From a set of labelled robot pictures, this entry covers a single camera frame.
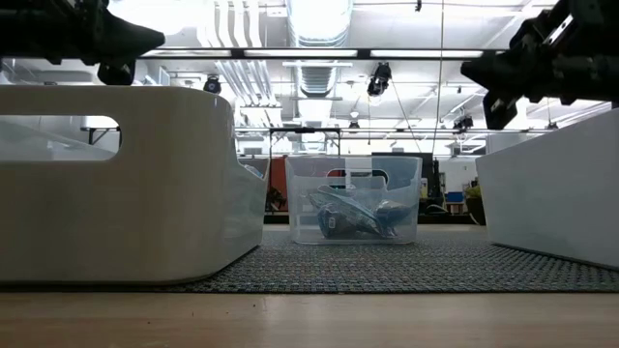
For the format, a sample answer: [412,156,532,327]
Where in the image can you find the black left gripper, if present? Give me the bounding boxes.
[0,0,166,67]

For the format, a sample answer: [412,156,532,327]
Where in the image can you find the light blue granola bar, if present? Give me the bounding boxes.
[307,185,388,228]

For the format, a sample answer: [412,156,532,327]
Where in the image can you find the orange room partition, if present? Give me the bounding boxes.
[269,156,290,194]

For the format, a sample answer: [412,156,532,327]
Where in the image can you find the clear plastic bin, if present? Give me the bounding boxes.
[283,154,424,246]

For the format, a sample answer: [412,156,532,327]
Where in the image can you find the linear pendant ceiling light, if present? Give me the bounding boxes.
[137,46,508,61]

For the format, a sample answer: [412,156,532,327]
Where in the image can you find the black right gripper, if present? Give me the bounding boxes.
[459,0,619,110]

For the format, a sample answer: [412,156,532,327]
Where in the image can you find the dark blue Chewy granola bar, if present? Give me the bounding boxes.
[374,197,416,237]
[316,201,384,239]

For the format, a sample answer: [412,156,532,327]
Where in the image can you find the white plastic bin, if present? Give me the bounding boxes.
[474,106,619,270]

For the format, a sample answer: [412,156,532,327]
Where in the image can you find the frosted translucent plastic bin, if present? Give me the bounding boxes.
[0,84,271,284]

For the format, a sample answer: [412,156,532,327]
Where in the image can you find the dark woven placemat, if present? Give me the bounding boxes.
[0,224,619,294]

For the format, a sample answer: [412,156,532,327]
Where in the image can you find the silver ceiling air duct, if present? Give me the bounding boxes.
[284,0,357,98]

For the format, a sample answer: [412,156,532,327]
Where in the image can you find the black background cabinet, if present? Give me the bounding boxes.
[370,151,439,214]

